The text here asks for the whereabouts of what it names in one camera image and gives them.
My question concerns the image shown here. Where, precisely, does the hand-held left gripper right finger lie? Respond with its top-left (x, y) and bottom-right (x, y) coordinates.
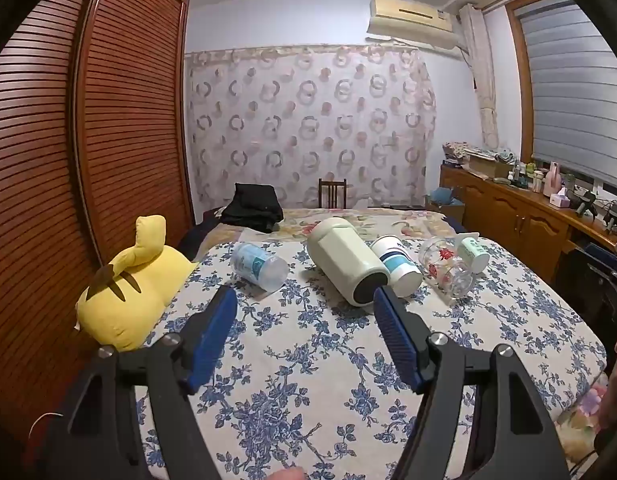
top-left (373, 285), bottom-right (572, 480)

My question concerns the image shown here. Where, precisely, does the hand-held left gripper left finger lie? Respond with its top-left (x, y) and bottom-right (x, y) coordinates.
top-left (36, 286), bottom-right (238, 480)

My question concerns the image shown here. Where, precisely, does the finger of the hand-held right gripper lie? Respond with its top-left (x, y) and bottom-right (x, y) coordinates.
top-left (583, 242), bottom-right (617, 272)

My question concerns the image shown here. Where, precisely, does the large cream insulated cup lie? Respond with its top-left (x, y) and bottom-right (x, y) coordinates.
top-left (307, 216), bottom-right (392, 307)

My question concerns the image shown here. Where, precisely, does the white cup with blue stripes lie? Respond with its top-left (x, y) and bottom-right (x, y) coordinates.
top-left (371, 235), bottom-right (423, 297)

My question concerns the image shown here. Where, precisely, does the glass cup with red print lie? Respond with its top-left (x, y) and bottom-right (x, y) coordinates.
top-left (419, 236), bottom-right (473, 305)

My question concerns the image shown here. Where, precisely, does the yellow plush toy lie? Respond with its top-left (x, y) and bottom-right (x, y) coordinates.
top-left (76, 215), bottom-right (199, 352)

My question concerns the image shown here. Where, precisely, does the blue floral white blanket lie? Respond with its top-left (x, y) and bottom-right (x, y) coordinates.
top-left (133, 237), bottom-right (609, 480)

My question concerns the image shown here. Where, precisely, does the pink bottle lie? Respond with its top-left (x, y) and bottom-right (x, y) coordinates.
top-left (543, 161), bottom-right (562, 195)

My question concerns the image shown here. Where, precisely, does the wooden sideboard cabinet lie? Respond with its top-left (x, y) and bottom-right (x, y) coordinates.
top-left (439, 162), bottom-right (617, 281)

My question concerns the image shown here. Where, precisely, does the white mug with green print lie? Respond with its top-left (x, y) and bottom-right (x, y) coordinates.
top-left (456, 232), bottom-right (491, 273)

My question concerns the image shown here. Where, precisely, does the black folded clothing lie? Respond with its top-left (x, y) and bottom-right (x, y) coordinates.
top-left (219, 183), bottom-right (284, 233)

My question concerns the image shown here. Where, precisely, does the red and yellow flowered bedsheet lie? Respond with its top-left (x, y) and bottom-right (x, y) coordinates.
top-left (203, 206), bottom-right (459, 245)

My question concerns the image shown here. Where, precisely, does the blue bag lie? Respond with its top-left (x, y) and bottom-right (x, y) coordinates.
top-left (425, 186), bottom-right (464, 209)

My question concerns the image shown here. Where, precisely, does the dark wooden chair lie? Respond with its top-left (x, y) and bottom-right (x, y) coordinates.
top-left (318, 178), bottom-right (348, 209)

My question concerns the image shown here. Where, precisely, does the grey window blind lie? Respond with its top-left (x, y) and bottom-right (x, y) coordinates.
top-left (519, 0), bottom-right (617, 181)

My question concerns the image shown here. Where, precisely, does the pile of folded cloths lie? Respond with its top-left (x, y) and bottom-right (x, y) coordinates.
top-left (443, 141), bottom-right (514, 181)

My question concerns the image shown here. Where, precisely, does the cream lace curtain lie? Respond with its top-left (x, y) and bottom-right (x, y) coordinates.
top-left (460, 4), bottom-right (499, 148)

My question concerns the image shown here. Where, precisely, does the brown slatted wooden wardrobe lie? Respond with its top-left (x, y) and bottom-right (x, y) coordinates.
top-left (0, 0), bottom-right (194, 441)

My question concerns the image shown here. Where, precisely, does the white cable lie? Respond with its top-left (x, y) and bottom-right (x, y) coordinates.
top-left (31, 412), bottom-right (64, 436)

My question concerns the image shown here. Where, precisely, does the ring patterned curtain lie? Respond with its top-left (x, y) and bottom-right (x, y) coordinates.
top-left (185, 46), bottom-right (438, 211)

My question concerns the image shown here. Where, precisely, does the cream wall air conditioner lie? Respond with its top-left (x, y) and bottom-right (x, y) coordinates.
top-left (367, 0), bottom-right (462, 51)

